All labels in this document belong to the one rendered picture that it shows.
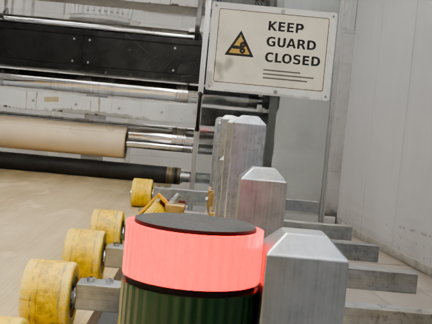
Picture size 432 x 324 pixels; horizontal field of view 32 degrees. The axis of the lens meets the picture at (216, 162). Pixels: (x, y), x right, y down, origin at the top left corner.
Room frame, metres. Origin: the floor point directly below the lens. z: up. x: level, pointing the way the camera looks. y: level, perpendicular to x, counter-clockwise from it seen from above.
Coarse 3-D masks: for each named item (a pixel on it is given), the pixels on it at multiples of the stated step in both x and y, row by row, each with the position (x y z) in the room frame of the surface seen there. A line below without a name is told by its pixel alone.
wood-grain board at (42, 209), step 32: (0, 192) 2.15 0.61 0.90; (32, 192) 2.22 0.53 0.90; (64, 192) 2.30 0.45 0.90; (96, 192) 2.38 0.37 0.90; (128, 192) 2.47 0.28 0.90; (0, 224) 1.58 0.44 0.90; (32, 224) 1.62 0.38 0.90; (64, 224) 1.66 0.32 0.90; (0, 256) 1.25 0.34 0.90; (32, 256) 1.27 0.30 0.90; (0, 288) 1.03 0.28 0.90; (96, 320) 1.00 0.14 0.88
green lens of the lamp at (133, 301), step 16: (128, 288) 0.31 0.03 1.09; (256, 288) 0.33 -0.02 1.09; (128, 304) 0.31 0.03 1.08; (144, 304) 0.30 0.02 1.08; (160, 304) 0.30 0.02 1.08; (176, 304) 0.30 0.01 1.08; (192, 304) 0.30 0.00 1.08; (208, 304) 0.30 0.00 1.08; (224, 304) 0.30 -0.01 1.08; (240, 304) 0.31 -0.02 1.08; (256, 304) 0.32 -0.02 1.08; (128, 320) 0.31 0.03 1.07; (144, 320) 0.30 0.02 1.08; (160, 320) 0.30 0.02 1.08; (176, 320) 0.30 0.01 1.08; (192, 320) 0.30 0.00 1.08; (208, 320) 0.30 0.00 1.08; (224, 320) 0.30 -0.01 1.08; (240, 320) 0.31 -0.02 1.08
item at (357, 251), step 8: (336, 240) 1.38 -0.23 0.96; (344, 248) 1.36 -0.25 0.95; (352, 248) 1.36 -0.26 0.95; (360, 248) 1.36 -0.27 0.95; (368, 248) 1.36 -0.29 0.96; (376, 248) 1.36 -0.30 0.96; (352, 256) 1.36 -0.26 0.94; (360, 256) 1.36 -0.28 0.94; (368, 256) 1.36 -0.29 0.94; (376, 256) 1.36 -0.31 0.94
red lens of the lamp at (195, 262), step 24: (144, 240) 0.30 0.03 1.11; (168, 240) 0.30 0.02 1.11; (192, 240) 0.30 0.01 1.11; (216, 240) 0.30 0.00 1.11; (240, 240) 0.30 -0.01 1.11; (144, 264) 0.30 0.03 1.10; (168, 264) 0.30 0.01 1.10; (192, 264) 0.30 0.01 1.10; (216, 264) 0.30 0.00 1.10; (240, 264) 0.30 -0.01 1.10; (192, 288) 0.30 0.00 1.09; (216, 288) 0.30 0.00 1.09; (240, 288) 0.31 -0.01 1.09
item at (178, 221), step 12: (144, 216) 0.33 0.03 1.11; (156, 216) 0.33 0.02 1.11; (168, 216) 0.34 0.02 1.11; (180, 216) 0.34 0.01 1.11; (192, 216) 0.34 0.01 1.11; (204, 216) 0.35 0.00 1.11; (156, 228) 0.30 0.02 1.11; (168, 228) 0.30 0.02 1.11; (180, 228) 0.30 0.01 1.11; (192, 228) 0.30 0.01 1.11; (204, 228) 0.31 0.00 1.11; (216, 228) 0.31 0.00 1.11; (228, 228) 0.31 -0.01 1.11; (240, 228) 0.32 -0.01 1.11; (252, 228) 0.32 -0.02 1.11; (144, 288) 0.30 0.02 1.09; (156, 288) 0.30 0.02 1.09; (168, 288) 0.30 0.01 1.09; (252, 288) 0.32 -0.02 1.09
